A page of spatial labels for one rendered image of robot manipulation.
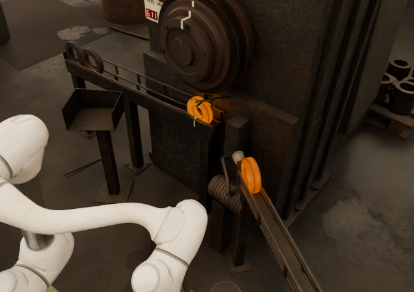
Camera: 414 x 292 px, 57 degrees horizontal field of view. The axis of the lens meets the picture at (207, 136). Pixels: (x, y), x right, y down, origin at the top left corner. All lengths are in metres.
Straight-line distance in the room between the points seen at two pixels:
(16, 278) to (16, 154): 0.54
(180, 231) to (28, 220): 0.38
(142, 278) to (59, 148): 2.09
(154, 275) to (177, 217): 0.16
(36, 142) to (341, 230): 1.84
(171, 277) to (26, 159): 0.53
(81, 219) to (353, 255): 1.71
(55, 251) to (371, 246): 1.73
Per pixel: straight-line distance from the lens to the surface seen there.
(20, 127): 1.19
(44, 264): 1.60
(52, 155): 2.92
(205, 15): 1.58
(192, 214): 1.03
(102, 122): 2.12
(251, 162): 1.59
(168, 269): 1.00
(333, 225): 2.49
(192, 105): 1.92
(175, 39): 1.64
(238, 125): 1.74
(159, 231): 1.02
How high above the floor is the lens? 1.88
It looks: 40 degrees down
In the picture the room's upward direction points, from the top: 2 degrees clockwise
